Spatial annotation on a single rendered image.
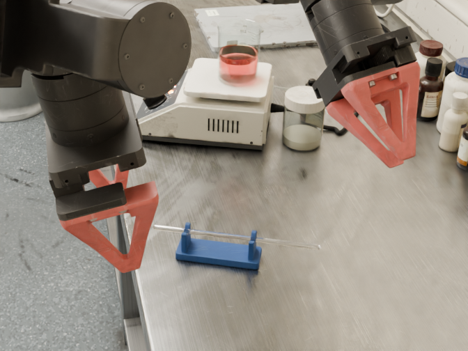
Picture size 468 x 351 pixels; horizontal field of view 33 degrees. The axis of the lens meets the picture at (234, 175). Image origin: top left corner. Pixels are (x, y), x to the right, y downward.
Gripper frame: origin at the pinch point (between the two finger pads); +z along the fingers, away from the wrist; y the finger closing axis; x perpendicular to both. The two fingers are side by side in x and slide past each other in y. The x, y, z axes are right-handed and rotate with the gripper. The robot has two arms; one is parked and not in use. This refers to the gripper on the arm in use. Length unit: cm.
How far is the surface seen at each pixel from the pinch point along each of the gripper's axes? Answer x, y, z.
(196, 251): 14.5, 30.7, -0.4
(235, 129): 0.6, 45.8, -16.2
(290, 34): -24, 76, -37
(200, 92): 4.0, 43.7, -22.4
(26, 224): 36, 167, -35
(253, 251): 8.7, 27.7, 2.1
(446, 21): -48, 64, -27
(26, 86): 22, 203, -87
